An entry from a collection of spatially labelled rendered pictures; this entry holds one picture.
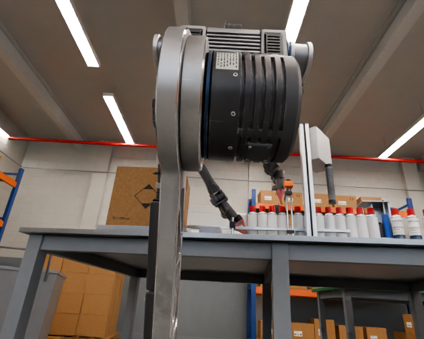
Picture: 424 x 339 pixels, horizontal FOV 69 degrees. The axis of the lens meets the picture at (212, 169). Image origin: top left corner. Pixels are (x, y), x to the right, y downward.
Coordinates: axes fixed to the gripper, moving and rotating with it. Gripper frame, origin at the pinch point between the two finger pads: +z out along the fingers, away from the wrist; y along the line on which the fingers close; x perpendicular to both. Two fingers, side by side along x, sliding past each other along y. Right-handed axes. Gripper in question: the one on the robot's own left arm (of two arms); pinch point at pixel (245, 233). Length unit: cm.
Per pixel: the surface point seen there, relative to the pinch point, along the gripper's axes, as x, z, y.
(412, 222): -68, 46, -3
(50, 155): 180, -446, 382
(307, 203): -30.2, 9.8, -16.9
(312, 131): -59, -18, -17
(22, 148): 216, -483, 362
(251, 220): -6.1, -2.8, -2.3
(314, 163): -50, -5, -11
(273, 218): -15.9, 3.2, -2.9
